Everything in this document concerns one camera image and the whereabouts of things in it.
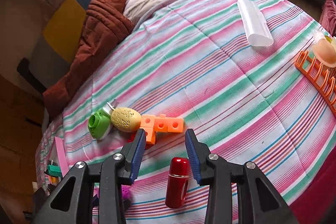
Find purple spiky ball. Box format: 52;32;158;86
121;185;132;201

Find rust brown duvet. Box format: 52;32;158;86
43;0;135;118

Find yellow engraved oval stone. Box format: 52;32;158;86
110;107;142;132

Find red puzzle piece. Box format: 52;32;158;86
129;132;154;149

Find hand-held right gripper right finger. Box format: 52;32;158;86
184;129;298;224

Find orange plastic rack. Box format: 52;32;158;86
294;51;336;114

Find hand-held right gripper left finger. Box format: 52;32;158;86
33;129;147;224

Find striped blanket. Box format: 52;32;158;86
35;0;336;224

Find white tray with pink rim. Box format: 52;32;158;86
54;136;70;178

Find white plastic case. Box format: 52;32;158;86
237;0;274;47

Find red metallic cylinder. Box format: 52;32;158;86
165;157;191;209

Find orange building blocks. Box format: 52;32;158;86
139;114;185;146

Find small green plastic toy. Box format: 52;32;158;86
47;165;63;177

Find small silver can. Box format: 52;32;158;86
102;101;118;117

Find peach plastic toy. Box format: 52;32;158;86
312;30;336;68

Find pale pink pillow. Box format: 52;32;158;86
123;0;168;24

